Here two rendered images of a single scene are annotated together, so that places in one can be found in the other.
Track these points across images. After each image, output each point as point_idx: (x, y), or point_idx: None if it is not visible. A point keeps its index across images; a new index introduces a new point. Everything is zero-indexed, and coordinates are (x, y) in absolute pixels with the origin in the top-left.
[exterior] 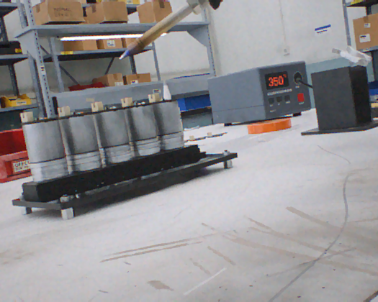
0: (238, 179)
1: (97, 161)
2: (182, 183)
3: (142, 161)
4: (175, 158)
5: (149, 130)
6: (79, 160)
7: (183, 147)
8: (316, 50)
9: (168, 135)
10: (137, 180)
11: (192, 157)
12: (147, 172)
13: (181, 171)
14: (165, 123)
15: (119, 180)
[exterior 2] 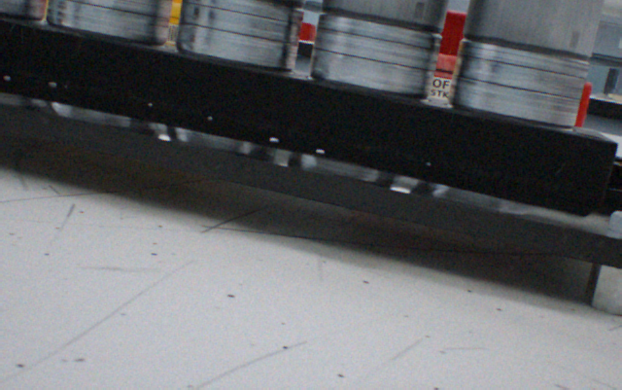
0: (235, 346)
1: (101, 10)
2: (223, 227)
3: (275, 88)
4: (449, 149)
5: None
6: None
7: (522, 124)
8: None
9: (483, 45)
10: (1, 100)
11: (554, 186)
12: (203, 124)
13: (228, 166)
14: None
15: (86, 96)
